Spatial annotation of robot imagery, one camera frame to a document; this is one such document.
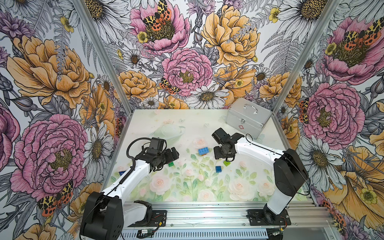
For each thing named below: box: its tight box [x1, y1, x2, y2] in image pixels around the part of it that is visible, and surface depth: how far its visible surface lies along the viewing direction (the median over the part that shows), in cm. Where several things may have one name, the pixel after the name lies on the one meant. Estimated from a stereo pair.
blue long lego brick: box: [198, 147, 209, 156], surface depth 98 cm
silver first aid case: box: [226, 97, 273, 140], surface depth 102 cm
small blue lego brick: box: [215, 165, 222, 173], surface depth 91 cm
